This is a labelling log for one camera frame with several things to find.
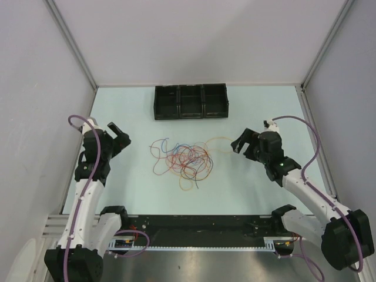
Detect pink maroon wire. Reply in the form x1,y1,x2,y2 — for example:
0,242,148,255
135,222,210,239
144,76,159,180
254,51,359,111
164,143,212,177

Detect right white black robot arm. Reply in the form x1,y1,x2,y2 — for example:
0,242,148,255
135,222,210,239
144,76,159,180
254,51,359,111
231,129,375,270

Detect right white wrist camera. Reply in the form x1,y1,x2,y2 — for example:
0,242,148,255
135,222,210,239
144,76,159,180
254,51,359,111
263,119,280,133

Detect black middle storage bin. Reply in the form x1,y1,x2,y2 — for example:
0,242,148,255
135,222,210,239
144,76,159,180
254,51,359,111
180,85,203,119

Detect dark orange wire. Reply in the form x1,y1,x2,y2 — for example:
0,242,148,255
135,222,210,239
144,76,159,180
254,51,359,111
167,143,213,182

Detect black left storage bin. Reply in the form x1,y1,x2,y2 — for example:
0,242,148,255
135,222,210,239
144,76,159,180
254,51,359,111
153,85,180,120

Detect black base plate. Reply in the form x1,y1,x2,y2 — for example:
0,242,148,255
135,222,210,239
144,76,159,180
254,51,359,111
120,215,294,248

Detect blue wire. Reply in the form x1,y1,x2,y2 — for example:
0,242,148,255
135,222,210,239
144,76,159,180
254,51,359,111
160,137,206,168

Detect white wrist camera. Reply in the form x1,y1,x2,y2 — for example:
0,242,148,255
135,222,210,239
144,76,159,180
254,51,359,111
263,119,280,133
79,117,102,135

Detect grey slotted cable duct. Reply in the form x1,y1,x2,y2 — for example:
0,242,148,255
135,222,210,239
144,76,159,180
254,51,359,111
108,236,297,253

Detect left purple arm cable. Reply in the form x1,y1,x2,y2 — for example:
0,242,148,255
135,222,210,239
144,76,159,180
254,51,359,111
63,115,103,276

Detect red wire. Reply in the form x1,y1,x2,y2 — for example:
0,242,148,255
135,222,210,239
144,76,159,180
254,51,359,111
149,137,212,177

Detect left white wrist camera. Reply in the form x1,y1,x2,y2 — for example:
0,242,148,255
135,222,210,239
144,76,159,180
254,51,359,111
79,117,102,135

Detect aluminium frame rail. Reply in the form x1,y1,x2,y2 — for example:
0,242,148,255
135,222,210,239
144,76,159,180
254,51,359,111
42,214,102,237

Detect black right storage bin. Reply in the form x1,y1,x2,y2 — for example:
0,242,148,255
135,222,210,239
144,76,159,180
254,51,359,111
203,83,229,118

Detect black storage bin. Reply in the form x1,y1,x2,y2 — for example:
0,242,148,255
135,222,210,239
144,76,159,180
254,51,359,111
203,83,229,118
180,85,203,119
153,85,180,120

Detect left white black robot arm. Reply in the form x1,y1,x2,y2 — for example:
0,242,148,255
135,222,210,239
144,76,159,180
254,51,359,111
44,119,131,281

